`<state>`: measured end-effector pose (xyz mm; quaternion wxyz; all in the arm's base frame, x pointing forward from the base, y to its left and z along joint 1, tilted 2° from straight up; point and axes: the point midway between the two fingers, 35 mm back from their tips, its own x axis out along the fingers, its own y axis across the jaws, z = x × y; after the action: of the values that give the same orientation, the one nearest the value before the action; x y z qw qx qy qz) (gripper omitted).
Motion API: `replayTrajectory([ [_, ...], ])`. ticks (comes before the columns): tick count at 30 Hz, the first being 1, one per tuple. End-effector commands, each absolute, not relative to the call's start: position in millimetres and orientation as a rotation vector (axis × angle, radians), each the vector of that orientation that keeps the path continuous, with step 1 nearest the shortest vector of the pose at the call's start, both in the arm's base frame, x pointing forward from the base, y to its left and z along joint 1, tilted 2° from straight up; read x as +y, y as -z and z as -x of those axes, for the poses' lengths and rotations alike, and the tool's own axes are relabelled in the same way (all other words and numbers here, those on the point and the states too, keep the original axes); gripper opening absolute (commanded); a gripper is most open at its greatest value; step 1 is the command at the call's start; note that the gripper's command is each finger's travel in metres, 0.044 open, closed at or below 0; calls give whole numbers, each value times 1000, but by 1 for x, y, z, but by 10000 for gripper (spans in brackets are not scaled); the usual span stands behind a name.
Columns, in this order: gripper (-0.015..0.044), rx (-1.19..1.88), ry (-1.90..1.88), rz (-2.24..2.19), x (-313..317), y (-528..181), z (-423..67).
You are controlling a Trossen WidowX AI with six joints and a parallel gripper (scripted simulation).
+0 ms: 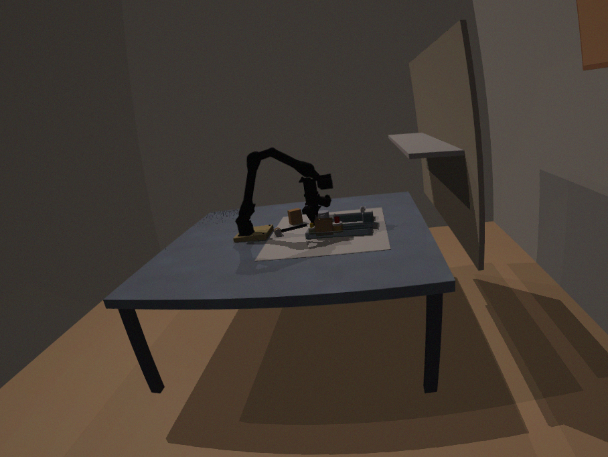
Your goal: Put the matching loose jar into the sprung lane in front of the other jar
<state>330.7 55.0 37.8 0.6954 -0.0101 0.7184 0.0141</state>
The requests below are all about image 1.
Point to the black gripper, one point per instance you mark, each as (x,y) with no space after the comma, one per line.
(310,209)

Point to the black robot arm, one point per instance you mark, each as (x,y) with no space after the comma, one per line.
(307,170)

